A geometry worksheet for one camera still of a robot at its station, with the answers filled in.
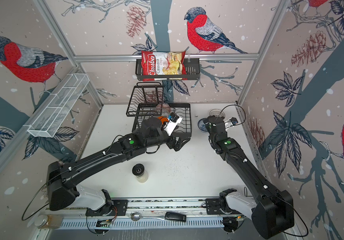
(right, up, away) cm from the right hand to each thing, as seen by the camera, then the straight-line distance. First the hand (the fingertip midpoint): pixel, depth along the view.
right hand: (209, 124), depth 81 cm
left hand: (-14, -3, -15) cm, 21 cm away
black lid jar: (-38, -23, -6) cm, 45 cm away
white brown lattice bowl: (+12, +7, +30) cm, 33 cm away
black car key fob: (-21, -42, -13) cm, 48 cm away
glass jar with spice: (-74, -42, -17) cm, 87 cm away
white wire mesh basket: (-82, +2, -9) cm, 82 cm away
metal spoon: (-37, -43, -11) cm, 58 cm away
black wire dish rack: (-41, +16, +31) cm, 54 cm away
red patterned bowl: (-26, +9, +6) cm, 28 cm away
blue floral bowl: (0, -2, +25) cm, 26 cm away
